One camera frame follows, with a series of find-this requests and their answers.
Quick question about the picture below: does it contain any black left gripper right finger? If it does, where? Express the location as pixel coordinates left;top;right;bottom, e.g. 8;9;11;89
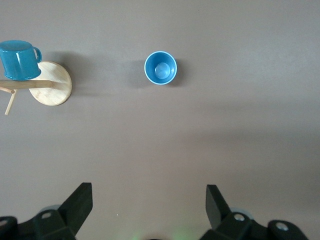
205;184;308;240

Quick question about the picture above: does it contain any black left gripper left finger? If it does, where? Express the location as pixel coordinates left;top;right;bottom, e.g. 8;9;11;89
0;182;94;240

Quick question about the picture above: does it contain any blue plastic cup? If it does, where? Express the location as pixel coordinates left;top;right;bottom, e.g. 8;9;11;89
144;50;178;86

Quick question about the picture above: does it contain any brown table mat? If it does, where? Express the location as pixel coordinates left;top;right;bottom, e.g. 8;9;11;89
0;0;320;240

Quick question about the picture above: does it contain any wooden mug tree stand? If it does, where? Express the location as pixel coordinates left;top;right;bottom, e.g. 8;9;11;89
0;61;73;116

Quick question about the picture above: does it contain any teal enamel mug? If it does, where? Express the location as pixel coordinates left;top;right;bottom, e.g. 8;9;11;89
0;40;43;82

